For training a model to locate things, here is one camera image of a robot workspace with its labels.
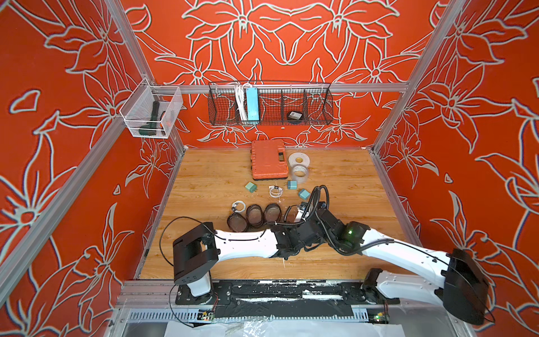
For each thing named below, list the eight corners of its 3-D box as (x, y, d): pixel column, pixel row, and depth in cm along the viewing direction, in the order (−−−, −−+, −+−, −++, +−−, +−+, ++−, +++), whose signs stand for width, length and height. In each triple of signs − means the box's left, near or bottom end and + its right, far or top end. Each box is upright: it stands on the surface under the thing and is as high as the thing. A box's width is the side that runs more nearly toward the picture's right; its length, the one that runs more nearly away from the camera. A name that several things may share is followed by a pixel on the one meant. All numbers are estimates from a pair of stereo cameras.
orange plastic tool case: (250, 180, 107) (249, 174, 103) (252, 146, 123) (252, 139, 120) (287, 180, 107) (288, 174, 103) (284, 146, 123) (285, 139, 119)
